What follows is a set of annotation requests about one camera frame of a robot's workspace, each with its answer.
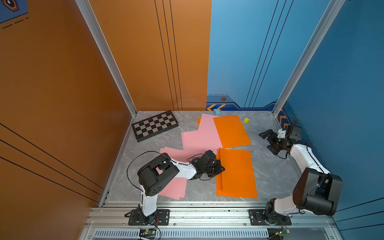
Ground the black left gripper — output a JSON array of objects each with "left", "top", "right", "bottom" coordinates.
[{"left": 202, "top": 159, "right": 227, "bottom": 178}]

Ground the orange paper front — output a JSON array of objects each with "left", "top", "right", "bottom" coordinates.
[{"left": 220, "top": 149, "right": 258, "bottom": 199}]

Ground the pink paper underneath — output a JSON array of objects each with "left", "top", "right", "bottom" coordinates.
[{"left": 182, "top": 114, "right": 224, "bottom": 154}]

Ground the orange curved paper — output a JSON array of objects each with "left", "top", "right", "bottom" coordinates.
[{"left": 214, "top": 115, "right": 252, "bottom": 149}]

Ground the large curved pink paper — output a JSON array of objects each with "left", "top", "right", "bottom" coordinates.
[{"left": 159, "top": 178, "right": 187, "bottom": 200}]

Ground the large orange paper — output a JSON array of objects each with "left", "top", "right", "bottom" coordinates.
[{"left": 216, "top": 149, "right": 224, "bottom": 196}]

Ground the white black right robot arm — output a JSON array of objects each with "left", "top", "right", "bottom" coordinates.
[{"left": 259, "top": 125, "right": 343, "bottom": 225}]

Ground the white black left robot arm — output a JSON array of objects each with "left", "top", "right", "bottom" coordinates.
[{"left": 131, "top": 150, "right": 225, "bottom": 226}]

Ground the small blue toy box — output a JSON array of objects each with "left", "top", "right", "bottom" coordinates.
[{"left": 214, "top": 108, "right": 222, "bottom": 117}]

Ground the ventilation grille strip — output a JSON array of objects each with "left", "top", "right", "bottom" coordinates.
[{"left": 94, "top": 228, "right": 269, "bottom": 239}]

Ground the black grey chessboard case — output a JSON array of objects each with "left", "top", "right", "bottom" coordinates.
[{"left": 132, "top": 111, "right": 179, "bottom": 142}]

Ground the right green circuit board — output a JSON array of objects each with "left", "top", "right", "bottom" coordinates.
[{"left": 267, "top": 229, "right": 291, "bottom": 240}]

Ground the green circuit board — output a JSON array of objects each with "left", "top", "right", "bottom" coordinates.
[
  {"left": 138, "top": 229, "right": 157, "bottom": 240},
  {"left": 267, "top": 229, "right": 291, "bottom": 240}
]

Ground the left green circuit board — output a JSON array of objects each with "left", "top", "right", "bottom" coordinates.
[{"left": 138, "top": 229, "right": 157, "bottom": 240}]

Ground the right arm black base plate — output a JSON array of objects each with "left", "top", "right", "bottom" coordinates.
[{"left": 249, "top": 209, "right": 292, "bottom": 227}]

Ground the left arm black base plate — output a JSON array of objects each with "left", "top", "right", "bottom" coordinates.
[{"left": 125, "top": 208, "right": 170, "bottom": 226}]

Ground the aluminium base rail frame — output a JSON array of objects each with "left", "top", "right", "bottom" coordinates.
[{"left": 80, "top": 201, "right": 343, "bottom": 240}]

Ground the right aluminium corner post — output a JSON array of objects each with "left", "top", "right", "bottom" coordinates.
[{"left": 272, "top": 0, "right": 345, "bottom": 117}]

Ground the aluminium corner post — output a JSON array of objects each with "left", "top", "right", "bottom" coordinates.
[
  {"left": 75, "top": 0, "right": 138, "bottom": 117},
  {"left": 272, "top": 0, "right": 345, "bottom": 117}
]

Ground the left aluminium corner post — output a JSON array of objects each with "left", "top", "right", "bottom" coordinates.
[{"left": 75, "top": 0, "right": 138, "bottom": 117}]

